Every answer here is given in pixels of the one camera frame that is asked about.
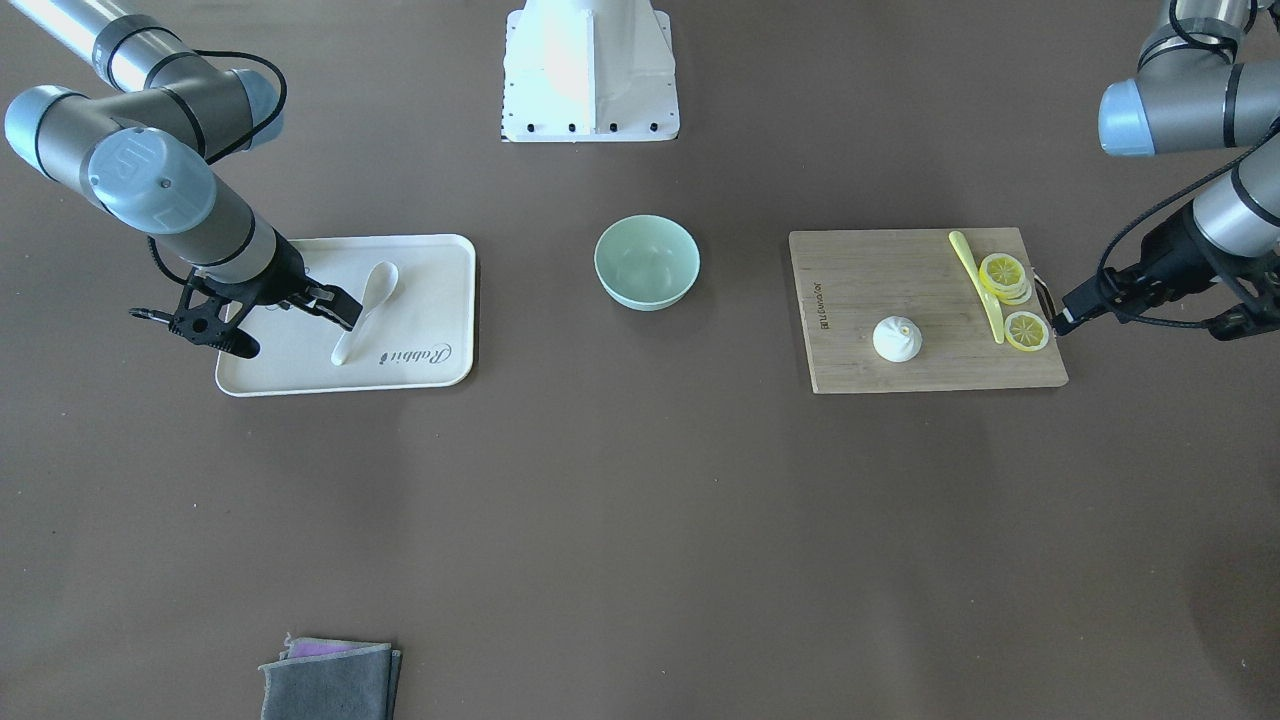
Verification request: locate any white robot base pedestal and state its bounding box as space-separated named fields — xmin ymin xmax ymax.
xmin=500 ymin=1 xmax=681 ymax=143

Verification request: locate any white rectangular tray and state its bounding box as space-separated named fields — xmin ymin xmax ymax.
xmin=215 ymin=234 xmax=477 ymax=398

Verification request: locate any white ceramic spoon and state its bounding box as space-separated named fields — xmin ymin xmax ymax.
xmin=330 ymin=261 xmax=401 ymax=366

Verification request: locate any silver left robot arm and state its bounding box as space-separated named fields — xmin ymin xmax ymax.
xmin=1051 ymin=1 xmax=1279 ymax=341

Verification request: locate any white steamed bun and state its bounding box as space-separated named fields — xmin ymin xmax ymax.
xmin=872 ymin=316 xmax=923 ymax=363

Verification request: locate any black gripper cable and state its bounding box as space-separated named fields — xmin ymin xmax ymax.
xmin=195 ymin=50 xmax=289 ymax=167

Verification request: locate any lemon slice stack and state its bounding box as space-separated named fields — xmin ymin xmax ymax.
xmin=978 ymin=252 xmax=1033 ymax=306

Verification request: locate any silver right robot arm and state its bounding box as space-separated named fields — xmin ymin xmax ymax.
xmin=4 ymin=1 xmax=364 ymax=359

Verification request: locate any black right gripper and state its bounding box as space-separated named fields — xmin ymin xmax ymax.
xmin=131 ymin=236 xmax=364 ymax=359

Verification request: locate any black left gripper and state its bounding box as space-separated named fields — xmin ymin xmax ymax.
xmin=1050 ymin=209 xmax=1279 ymax=341

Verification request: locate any wooden cutting board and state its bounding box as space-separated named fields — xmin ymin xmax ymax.
xmin=788 ymin=228 xmax=1068 ymax=395

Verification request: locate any single lemon slice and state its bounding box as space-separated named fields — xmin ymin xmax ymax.
xmin=1004 ymin=311 xmax=1052 ymax=352

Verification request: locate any grey folded cloth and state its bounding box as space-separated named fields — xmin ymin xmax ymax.
xmin=259 ymin=635 xmax=402 ymax=719

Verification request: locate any mint green bowl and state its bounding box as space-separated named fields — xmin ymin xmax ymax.
xmin=593 ymin=215 xmax=701 ymax=313

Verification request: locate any yellow plastic knife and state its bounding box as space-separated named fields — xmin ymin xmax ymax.
xmin=948 ymin=231 xmax=1005 ymax=345

